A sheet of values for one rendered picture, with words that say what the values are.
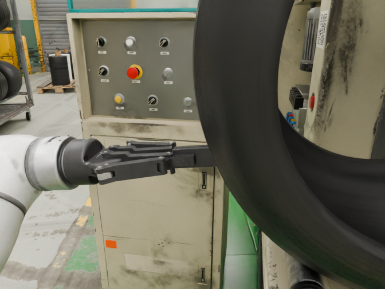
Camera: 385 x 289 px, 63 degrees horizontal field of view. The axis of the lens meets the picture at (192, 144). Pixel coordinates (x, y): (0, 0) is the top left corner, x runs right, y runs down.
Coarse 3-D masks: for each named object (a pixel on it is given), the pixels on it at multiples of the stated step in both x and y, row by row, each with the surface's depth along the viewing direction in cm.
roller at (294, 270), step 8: (288, 256) 46; (288, 264) 45; (296, 264) 43; (288, 272) 44; (296, 272) 42; (304, 272) 41; (312, 272) 41; (288, 280) 43; (296, 280) 41; (304, 280) 40; (312, 280) 40; (320, 280) 41; (296, 288) 40; (304, 288) 40; (312, 288) 39; (320, 288) 40
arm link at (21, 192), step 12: (0, 144) 50; (12, 144) 49; (24, 144) 50; (0, 156) 48; (12, 156) 48; (24, 156) 48; (0, 168) 47; (12, 168) 48; (24, 168) 48; (0, 180) 46; (12, 180) 47; (24, 180) 49; (0, 192) 46; (12, 192) 47; (24, 192) 49; (36, 192) 52; (24, 204) 49
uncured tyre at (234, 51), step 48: (240, 0) 28; (288, 0) 26; (240, 48) 29; (240, 96) 30; (240, 144) 32; (288, 144) 60; (240, 192) 36; (288, 192) 33; (336, 192) 59; (384, 192) 59; (288, 240) 36; (336, 240) 33; (384, 240) 49; (384, 288) 35
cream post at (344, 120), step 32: (352, 0) 60; (384, 0) 59; (352, 32) 61; (384, 32) 60; (320, 64) 68; (352, 64) 63; (384, 64) 62; (320, 96) 67; (352, 96) 65; (320, 128) 69; (352, 128) 68
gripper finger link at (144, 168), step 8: (136, 160) 45; (144, 160) 45; (152, 160) 44; (160, 160) 44; (96, 168) 44; (104, 168) 44; (112, 168) 44; (120, 168) 44; (128, 168) 44; (136, 168) 44; (144, 168) 44; (152, 168) 44; (120, 176) 45; (128, 176) 45; (136, 176) 45; (144, 176) 45; (152, 176) 45; (104, 184) 44
